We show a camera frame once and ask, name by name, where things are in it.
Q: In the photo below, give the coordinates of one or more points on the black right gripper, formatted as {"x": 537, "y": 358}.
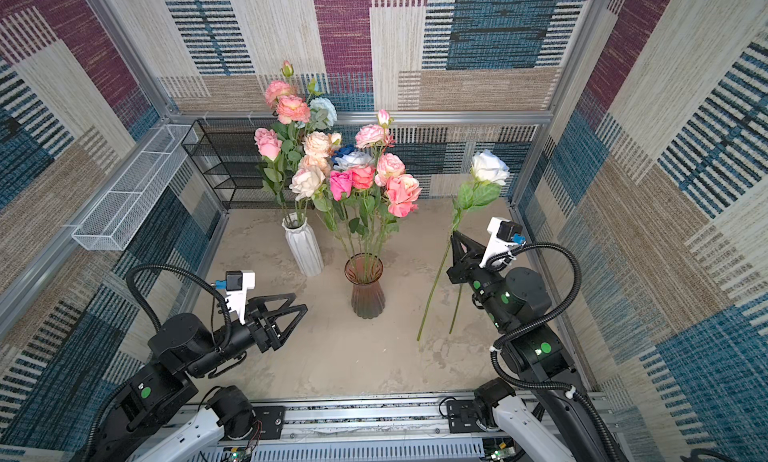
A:
{"x": 463, "y": 261}

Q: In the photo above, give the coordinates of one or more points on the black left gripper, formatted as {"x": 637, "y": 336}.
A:
{"x": 267, "y": 337}

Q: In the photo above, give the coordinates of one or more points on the white ribbed ceramic vase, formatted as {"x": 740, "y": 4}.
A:
{"x": 303, "y": 245}

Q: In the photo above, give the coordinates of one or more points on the red ribbed glass vase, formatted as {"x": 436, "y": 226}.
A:
{"x": 363, "y": 271}

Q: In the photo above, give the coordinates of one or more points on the dark pink rose stem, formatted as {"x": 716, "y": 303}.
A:
{"x": 363, "y": 224}

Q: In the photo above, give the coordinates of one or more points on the bright magenta rose stem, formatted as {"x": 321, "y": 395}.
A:
{"x": 340, "y": 184}

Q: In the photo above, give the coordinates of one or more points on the cream white rose stem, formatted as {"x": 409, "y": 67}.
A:
{"x": 311, "y": 189}

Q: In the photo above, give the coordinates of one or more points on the large blush pink rose stem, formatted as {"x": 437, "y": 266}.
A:
{"x": 312, "y": 161}

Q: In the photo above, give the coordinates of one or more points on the white and pale blue rose stem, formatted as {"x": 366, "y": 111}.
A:
{"x": 323, "y": 114}

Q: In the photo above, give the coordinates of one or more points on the pink peony double stem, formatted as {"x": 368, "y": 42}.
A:
{"x": 292, "y": 113}

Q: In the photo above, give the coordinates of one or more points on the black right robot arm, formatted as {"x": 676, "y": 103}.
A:
{"x": 538, "y": 397}

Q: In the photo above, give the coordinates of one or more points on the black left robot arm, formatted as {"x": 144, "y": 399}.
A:
{"x": 183, "y": 350}

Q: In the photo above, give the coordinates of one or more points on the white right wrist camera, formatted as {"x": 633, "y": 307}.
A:
{"x": 505, "y": 237}

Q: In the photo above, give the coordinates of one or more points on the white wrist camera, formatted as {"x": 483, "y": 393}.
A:
{"x": 236, "y": 285}
{"x": 505, "y": 237}

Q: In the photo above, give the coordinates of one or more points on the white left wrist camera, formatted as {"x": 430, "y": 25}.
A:
{"x": 236, "y": 285}

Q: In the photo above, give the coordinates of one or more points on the black wire mesh shelf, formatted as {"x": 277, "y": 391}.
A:
{"x": 225, "y": 153}

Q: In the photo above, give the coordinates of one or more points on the white wire mesh basket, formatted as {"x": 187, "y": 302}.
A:
{"x": 117, "y": 216}

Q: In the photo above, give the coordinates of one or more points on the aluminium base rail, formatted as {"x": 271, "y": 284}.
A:
{"x": 413, "y": 427}

